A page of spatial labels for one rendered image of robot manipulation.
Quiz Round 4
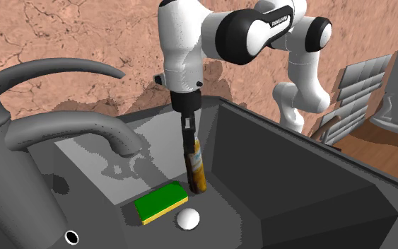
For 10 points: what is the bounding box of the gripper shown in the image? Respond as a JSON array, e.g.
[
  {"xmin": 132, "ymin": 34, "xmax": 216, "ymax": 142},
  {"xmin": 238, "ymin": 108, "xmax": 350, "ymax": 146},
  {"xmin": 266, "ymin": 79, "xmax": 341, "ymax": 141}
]
[{"xmin": 169, "ymin": 89, "xmax": 204, "ymax": 139}]

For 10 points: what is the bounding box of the brown bottle with pale label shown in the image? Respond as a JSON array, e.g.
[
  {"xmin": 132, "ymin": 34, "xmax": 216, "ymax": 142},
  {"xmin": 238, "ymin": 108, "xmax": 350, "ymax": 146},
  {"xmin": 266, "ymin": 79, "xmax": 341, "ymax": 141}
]
[{"xmin": 183, "ymin": 135, "xmax": 208, "ymax": 195}]

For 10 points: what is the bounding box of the green and yellow sponge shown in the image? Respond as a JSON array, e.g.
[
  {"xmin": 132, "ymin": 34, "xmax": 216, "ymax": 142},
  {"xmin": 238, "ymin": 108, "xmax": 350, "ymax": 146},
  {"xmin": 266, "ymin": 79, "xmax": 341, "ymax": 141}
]
[{"xmin": 134, "ymin": 180, "xmax": 189, "ymax": 226}]

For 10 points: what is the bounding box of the white ball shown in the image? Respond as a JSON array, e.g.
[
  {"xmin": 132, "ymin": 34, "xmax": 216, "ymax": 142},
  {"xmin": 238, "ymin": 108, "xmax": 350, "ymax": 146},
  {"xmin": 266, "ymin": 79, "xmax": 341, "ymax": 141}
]
[{"xmin": 176, "ymin": 207, "xmax": 201, "ymax": 231}]

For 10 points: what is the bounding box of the grey sink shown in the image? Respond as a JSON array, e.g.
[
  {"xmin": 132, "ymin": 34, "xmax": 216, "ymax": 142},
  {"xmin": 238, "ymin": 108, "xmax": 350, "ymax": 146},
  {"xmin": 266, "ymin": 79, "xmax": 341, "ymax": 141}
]
[{"xmin": 0, "ymin": 96, "xmax": 398, "ymax": 249}]

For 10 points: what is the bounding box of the grey faucet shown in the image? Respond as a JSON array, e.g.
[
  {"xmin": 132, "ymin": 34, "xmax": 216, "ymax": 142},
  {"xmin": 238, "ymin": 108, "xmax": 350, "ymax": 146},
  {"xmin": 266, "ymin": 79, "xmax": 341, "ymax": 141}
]
[{"xmin": 0, "ymin": 57, "xmax": 145, "ymax": 249}]

